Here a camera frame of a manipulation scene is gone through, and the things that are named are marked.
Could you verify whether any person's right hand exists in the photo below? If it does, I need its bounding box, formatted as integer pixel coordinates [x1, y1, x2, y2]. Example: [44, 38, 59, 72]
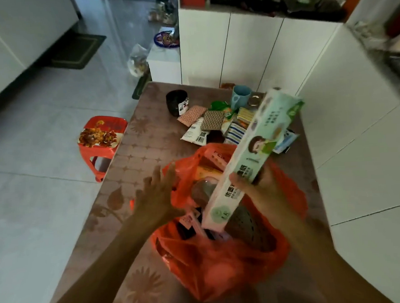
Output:
[228, 164, 286, 220]

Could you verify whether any person's left hand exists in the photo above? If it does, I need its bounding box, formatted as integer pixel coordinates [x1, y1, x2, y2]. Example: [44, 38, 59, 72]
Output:
[130, 163, 188, 229]

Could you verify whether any grey-green perforated cylinder case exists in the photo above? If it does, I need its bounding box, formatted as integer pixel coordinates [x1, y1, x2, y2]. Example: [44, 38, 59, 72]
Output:
[190, 175, 278, 257]

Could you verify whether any white pink long box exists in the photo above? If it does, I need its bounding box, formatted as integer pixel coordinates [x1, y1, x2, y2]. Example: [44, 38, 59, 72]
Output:
[203, 144, 239, 173]

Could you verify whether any white blue soft pouch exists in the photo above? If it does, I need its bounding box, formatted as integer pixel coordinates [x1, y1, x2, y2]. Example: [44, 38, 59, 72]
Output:
[271, 128, 301, 155]

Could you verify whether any blue striped cloth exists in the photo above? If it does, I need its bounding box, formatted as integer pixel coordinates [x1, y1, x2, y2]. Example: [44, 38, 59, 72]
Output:
[222, 119, 251, 146]

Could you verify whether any yellow striped cloth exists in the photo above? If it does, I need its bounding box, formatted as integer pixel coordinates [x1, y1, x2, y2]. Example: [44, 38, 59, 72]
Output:
[236, 106, 256, 124]

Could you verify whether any red plastic bag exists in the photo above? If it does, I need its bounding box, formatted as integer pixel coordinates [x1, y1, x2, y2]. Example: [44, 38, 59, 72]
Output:
[127, 138, 314, 303]

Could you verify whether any brown checkered pad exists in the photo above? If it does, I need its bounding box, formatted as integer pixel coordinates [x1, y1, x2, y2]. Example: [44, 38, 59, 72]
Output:
[200, 109, 227, 132]

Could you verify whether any pink checkered cloth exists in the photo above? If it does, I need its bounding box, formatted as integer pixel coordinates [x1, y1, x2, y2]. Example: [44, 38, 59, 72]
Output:
[176, 104, 208, 127]

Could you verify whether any green white snack packet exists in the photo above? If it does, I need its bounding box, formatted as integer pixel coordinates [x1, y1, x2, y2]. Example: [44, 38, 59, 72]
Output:
[209, 99, 237, 136]

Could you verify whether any blue plastic cup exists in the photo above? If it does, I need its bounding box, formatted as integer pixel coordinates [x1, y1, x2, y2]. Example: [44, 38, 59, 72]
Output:
[229, 84, 253, 111]

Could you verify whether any black cup with label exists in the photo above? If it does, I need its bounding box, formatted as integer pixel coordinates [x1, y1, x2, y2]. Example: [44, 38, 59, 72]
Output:
[165, 89, 191, 118]

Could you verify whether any person's left forearm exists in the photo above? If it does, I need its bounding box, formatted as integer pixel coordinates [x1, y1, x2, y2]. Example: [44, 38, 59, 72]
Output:
[30, 213, 156, 303]

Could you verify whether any person's right forearm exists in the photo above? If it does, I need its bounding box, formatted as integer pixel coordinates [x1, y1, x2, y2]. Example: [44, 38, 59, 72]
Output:
[257, 195, 396, 303]

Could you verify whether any clear plastic bag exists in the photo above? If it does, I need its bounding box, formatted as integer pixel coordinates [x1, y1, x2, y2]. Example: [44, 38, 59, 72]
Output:
[127, 43, 150, 78]

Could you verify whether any brown patterned table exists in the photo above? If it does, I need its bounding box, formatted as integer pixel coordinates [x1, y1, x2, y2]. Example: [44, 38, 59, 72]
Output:
[34, 71, 338, 303]

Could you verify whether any white counter cabinet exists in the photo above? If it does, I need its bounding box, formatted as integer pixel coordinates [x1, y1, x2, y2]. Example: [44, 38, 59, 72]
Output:
[293, 19, 400, 303]

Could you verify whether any small green floor mat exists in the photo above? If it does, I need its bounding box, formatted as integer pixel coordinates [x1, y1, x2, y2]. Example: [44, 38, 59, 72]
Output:
[130, 71, 153, 101]

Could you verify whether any low white cabinet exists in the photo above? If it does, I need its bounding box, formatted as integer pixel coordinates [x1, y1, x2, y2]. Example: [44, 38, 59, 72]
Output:
[145, 39, 183, 88]

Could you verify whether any tall white cabinet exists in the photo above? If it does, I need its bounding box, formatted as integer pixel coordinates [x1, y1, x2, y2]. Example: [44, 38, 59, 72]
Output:
[176, 0, 347, 103]

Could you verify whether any blue rimmed plate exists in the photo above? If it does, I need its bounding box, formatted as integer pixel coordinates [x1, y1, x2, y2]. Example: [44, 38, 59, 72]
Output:
[153, 30, 180, 50]

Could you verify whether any dark green door mat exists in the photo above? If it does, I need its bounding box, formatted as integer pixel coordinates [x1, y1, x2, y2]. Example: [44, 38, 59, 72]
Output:
[49, 32, 109, 71]

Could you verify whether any pile of dark clothes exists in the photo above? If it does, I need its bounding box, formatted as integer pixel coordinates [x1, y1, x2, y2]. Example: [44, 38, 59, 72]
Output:
[233, 0, 348, 28]

